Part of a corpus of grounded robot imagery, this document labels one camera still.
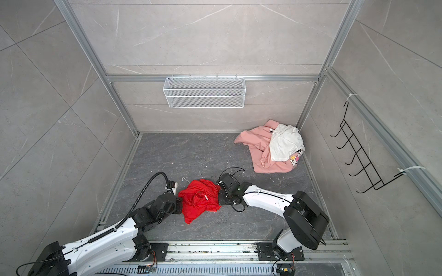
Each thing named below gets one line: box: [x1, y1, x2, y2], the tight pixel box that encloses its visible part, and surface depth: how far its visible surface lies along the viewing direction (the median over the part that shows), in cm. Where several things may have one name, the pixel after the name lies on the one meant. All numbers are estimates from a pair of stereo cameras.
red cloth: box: [178, 178, 222, 225], surface depth 83 cm
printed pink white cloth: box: [289, 148, 304, 168], surface depth 100 cm
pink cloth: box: [234, 119, 298, 174], surface depth 105 cm
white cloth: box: [269, 123, 306, 161], surface depth 103 cm
